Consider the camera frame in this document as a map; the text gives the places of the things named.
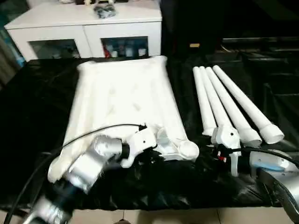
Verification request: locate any white plastic table leg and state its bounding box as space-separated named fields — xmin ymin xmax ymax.
xmin=212 ymin=65 xmax=285 ymax=145
xmin=199 ymin=66 xmax=226 ymax=135
xmin=192 ymin=66 xmax=217 ymax=136
xmin=205 ymin=66 xmax=263 ymax=147

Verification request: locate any white plastic table top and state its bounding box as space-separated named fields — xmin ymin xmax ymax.
xmin=48 ymin=55 xmax=199 ymax=184

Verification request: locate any black work mat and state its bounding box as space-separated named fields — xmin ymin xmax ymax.
xmin=0 ymin=56 xmax=299 ymax=210

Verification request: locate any white cabinet with glass doors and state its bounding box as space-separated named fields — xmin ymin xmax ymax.
xmin=4 ymin=3 xmax=162 ymax=63

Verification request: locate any beige curtain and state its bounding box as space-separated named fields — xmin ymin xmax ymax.
xmin=0 ymin=35 xmax=24 ymax=89

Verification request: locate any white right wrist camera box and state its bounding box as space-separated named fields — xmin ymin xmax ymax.
xmin=211 ymin=126 xmax=242 ymax=177

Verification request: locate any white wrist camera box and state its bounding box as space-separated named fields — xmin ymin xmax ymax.
xmin=211 ymin=126 xmax=242 ymax=177
xmin=120 ymin=127 xmax=157 ymax=168

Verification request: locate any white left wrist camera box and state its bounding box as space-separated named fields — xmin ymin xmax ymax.
xmin=120 ymin=127 xmax=157 ymax=168

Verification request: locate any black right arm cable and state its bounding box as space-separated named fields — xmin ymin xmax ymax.
xmin=240 ymin=147 xmax=299 ymax=168

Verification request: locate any black cable bundle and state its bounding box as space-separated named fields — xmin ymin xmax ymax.
xmin=93 ymin=3 xmax=116 ymax=19

